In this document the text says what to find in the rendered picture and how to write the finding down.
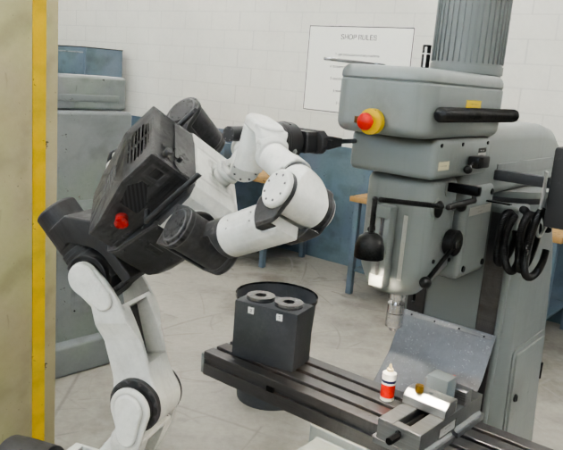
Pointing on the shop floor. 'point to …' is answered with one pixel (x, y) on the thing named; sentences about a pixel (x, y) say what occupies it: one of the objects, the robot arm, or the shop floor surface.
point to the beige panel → (18, 219)
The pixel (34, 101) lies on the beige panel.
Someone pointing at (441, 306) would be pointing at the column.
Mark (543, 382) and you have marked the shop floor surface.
